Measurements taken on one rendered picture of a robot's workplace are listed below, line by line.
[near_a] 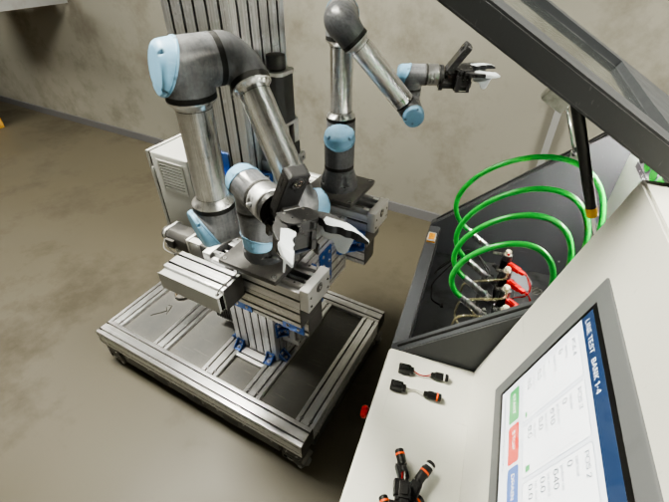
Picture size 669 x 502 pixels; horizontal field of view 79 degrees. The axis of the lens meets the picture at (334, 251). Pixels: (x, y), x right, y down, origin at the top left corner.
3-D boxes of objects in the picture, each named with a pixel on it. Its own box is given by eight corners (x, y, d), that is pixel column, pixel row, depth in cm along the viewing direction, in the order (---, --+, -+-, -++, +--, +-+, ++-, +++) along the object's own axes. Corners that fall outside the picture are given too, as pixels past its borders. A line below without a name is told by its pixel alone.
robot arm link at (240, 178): (258, 189, 93) (253, 155, 88) (282, 211, 86) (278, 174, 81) (225, 200, 90) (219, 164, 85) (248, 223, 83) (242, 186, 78)
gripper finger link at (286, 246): (292, 290, 64) (297, 257, 72) (294, 260, 61) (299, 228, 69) (272, 289, 64) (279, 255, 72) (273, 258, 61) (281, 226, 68)
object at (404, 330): (424, 256, 170) (430, 224, 160) (435, 258, 169) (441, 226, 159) (387, 376, 124) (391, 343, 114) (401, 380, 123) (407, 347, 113)
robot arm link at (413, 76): (395, 84, 158) (397, 60, 153) (423, 84, 157) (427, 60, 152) (396, 90, 152) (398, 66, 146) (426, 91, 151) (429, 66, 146)
